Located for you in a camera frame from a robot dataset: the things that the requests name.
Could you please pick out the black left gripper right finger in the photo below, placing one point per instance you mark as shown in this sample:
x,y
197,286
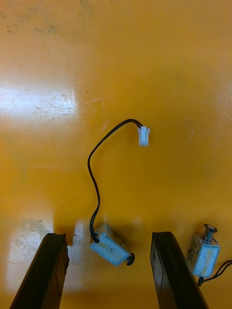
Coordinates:
x,y
174,277

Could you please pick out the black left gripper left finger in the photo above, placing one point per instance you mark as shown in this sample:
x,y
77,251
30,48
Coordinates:
x,y
41,277

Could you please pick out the yellow-orange plastic bin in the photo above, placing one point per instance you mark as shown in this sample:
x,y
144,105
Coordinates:
x,y
145,72

